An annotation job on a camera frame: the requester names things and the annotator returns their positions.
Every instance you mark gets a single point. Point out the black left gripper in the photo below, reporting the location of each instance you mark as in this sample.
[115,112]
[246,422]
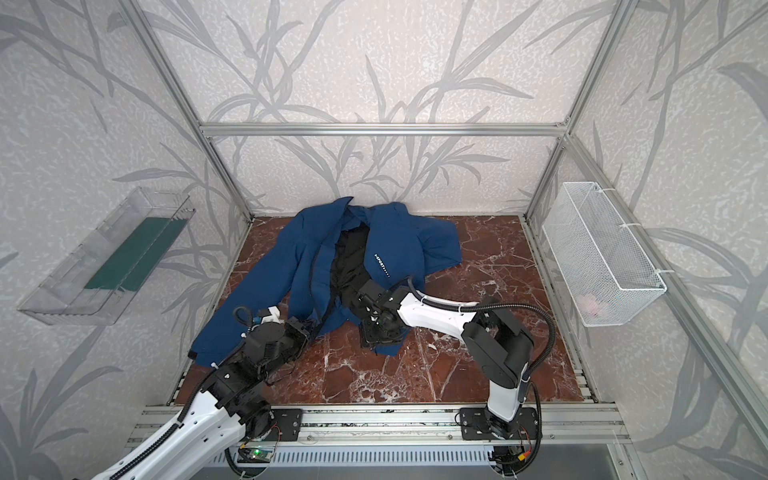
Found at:
[298,330]

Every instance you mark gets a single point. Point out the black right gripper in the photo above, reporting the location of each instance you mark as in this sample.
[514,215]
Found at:
[367,297]

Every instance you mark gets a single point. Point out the blue zip jacket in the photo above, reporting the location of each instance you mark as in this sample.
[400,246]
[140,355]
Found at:
[298,267]

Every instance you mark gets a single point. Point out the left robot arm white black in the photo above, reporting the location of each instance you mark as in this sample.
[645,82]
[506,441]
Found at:
[226,410]

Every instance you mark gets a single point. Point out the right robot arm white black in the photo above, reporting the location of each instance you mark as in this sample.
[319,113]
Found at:
[498,342]

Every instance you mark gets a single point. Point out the green circuit board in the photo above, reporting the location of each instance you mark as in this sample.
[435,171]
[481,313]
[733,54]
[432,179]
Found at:
[255,454]

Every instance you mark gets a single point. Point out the right base wiring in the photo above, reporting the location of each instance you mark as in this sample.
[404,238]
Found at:
[513,456]

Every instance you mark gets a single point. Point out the pink object in basket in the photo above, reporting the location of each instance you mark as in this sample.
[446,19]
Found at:
[591,306]

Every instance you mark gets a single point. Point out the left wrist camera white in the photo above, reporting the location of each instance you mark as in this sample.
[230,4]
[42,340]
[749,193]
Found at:
[267,315]

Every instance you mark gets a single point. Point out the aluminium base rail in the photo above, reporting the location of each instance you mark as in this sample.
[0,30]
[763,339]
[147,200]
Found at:
[437,424]

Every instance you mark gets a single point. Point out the aluminium frame horizontal bar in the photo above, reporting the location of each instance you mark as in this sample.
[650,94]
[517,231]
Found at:
[382,129]

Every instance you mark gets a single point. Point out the clear plastic wall tray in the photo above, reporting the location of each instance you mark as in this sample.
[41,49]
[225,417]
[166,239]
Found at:
[95,283]

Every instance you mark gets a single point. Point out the white wire mesh basket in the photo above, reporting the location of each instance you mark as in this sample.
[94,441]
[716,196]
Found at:
[597,253]

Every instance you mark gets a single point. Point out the aluminium frame corner post left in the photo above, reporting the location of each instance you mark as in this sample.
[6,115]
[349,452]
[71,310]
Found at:
[138,22]

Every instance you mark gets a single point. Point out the aluminium frame corner post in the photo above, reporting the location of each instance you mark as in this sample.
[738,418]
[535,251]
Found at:
[138,22]
[618,21]

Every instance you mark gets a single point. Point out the aluminium frame corner post right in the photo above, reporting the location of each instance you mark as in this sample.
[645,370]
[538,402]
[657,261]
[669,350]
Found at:
[618,21]

